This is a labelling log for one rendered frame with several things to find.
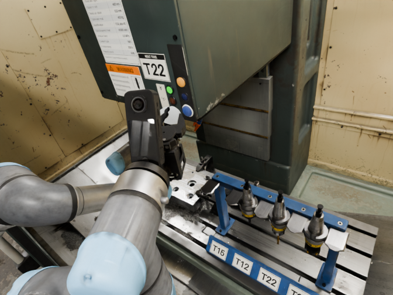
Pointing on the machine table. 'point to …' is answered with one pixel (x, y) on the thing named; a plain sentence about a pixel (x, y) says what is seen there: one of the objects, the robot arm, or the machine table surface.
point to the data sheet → (112, 31)
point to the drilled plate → (192, 203)
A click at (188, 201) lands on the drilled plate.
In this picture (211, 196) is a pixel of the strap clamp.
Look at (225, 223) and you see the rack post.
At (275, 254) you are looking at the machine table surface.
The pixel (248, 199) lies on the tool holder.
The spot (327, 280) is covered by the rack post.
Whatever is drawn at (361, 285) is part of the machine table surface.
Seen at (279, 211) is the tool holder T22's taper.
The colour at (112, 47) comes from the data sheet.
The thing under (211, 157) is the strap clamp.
